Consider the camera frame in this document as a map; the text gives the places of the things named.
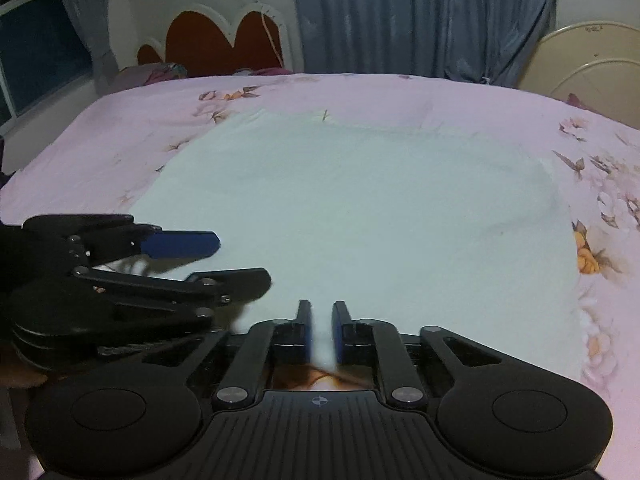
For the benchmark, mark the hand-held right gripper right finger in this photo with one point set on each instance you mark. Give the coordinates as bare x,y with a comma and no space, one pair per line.
339,340

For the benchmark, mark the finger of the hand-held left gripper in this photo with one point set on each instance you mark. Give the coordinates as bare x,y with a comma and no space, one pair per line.
182,246
235,282

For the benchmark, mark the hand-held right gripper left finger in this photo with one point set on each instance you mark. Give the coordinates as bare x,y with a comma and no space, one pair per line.
307,340

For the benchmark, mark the pale green long-sleeve shirt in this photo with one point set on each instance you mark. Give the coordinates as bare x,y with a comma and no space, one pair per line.
360,210

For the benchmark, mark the pink floral bedsheet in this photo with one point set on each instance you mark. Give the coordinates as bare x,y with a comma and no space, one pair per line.
125,125

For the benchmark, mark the grey and pink cloth pile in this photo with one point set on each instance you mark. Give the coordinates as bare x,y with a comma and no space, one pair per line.
155,74

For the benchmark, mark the red heart-shaped headboard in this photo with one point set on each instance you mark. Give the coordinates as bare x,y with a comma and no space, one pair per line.
210,45

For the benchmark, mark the dark window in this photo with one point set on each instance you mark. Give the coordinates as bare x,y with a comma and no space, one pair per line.
40,60

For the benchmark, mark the narrow blue curtain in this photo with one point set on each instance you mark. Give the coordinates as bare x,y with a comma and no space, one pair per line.
85,15

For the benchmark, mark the wide blue curtain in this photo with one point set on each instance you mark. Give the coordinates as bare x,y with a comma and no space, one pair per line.
425,15

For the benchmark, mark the cream arched headboard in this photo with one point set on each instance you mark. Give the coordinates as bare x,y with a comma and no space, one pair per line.
595,70

